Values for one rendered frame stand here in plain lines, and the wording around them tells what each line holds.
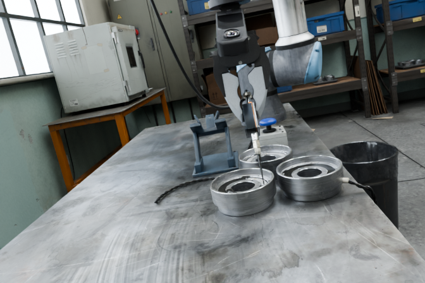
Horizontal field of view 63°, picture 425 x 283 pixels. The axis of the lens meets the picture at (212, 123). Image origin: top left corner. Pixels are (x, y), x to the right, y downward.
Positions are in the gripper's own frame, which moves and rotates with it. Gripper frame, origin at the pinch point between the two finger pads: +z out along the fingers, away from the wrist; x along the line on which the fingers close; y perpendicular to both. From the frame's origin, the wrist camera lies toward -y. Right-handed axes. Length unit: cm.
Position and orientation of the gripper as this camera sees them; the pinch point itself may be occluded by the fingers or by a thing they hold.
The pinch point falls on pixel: (249, 114)
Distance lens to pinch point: 61.0
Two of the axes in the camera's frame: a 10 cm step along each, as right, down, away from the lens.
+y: 0.6, -2.1, 9.8
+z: 1.9, 9.6, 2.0
